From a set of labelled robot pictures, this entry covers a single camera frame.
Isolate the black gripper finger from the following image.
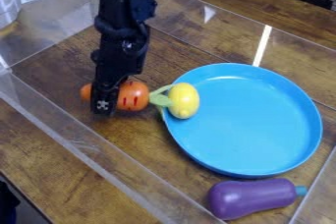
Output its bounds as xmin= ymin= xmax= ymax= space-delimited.
xmin=90 ymin=82 xmax=120 ymax=116

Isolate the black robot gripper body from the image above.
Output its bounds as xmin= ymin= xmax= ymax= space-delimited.
xmin=90 ymin=17 xmax=149 ymax=87

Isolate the orange toy carrot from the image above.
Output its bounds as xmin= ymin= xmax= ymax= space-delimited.
xmin=80 ymin=81 xmax=173 ymax=112

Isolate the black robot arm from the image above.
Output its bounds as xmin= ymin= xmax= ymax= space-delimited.
xmin=90 ymin=0 xmax=157 ymax=115

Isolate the blue round plastic tray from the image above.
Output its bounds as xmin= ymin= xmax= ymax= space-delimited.
xmin=164 ymin=63 xmax=322 ymax=178

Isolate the yellow toy lemon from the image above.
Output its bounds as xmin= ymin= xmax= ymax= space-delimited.
xmin=168 ymin=83 xmax=200 ymax=119

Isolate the purple toy eggplant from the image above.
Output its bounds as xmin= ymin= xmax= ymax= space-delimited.
xmin=208 ymin=178 xmax=306 ymax=220

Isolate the clear acrylic enclosure wall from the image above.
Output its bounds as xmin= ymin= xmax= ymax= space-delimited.
xmin=0 ymin=0 xmax=336 ymax=224

